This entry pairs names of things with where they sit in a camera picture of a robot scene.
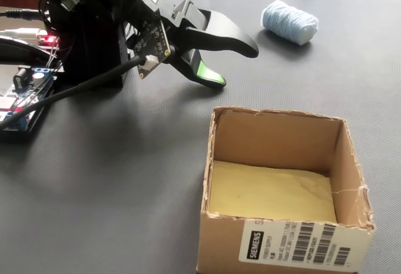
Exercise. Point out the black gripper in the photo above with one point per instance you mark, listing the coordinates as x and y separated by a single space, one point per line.
147 4

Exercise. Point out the light blue yarn block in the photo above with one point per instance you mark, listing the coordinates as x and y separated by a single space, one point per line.
288 21

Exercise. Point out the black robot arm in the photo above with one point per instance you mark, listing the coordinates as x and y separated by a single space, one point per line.
87 35

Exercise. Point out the open brown cardboard box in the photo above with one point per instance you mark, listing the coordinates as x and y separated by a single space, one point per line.
275 139

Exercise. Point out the yellow paper box liner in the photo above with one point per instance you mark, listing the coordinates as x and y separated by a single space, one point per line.
269 192

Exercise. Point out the large dark gray mat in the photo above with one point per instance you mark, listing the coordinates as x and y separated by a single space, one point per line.
125 177

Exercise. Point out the lower circuit board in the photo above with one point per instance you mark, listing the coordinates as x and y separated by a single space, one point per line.
47 39

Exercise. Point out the blue controller circuit board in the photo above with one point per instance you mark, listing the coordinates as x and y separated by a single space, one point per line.
40 75

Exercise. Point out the black curved plastic part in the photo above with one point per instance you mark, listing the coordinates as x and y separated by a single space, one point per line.
31 46

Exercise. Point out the bare camera circuit board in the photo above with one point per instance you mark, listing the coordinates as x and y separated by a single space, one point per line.
153 40

